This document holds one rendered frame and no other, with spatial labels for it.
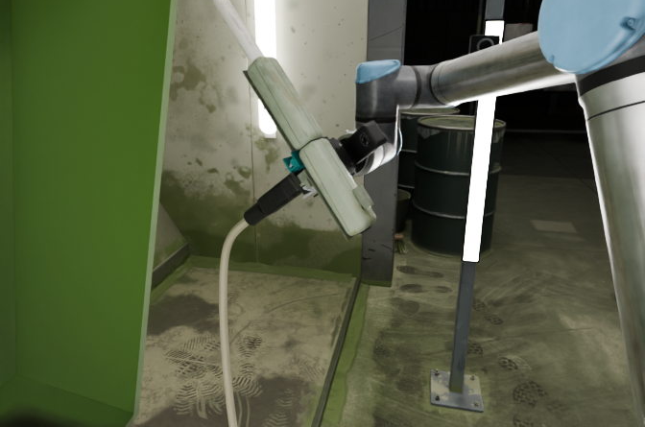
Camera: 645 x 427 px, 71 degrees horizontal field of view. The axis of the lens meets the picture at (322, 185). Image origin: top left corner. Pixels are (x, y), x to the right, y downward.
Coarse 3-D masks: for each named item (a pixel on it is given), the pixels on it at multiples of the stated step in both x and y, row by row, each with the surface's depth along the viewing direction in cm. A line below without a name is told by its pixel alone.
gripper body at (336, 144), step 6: (336, 144) 80; (336, 150) 79; (342, 150) 80; (348, 150) 81; (342, 156) 79; (348, 156) 81; (348, 162) 80; (360, 162) 86; (366, 162) 86; (348, 168) 79; (354, 168) 80; (360, 168) 87; (354, 174) 80
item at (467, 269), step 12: (492, 0) 141; (504, 0) 140; (492, 12) 142; (468, 264) 167; (468, 276) 168; (468, 288) 169; (468, 300) 171; (456, 312) 177; (468, 312) 172; (456, 324) 175; (468, 324) 174; (456, 336) 176; (456, 348) 178; (456, 360) 179; (456, 372) 180; (456, 384) 182
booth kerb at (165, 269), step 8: (184, 248) 283; (176, 256) 274; (184, 256) 284; (160, 264) 258; (168, 264) 266; (176, 264) 274; (160, 272) 258; (168, 272) 266; (152, 280) 250; (160, 280) 258; (152, 288) 250
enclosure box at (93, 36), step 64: (0, 0) 87; (64, 0) 87; (128, 0) 85; (0, 64) 91; (64, 64) 91; (128, 64) 89; (0, 128) 95; (64, 128) 95; (128, 128) 92; (0, 192) 99; (64, 192) 100; (128, 192) 97; (0, 256) 103; (64, 256) 105; (128, 256) 102; (0, 320) 108; (64, 320) 110; (128, 320) 107; (0, 384) 114; (64, 384) 116; (128, 384) 112
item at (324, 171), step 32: (224, 0) 71; (256, 64) 69; (288, 96) 68; (288, 128) 68; (320, 128) 70; (320, 160) 67; (288, 192) 72; (320, 192) 69; (352, 192) 67; (256, 224) 80; (352, 224) 66
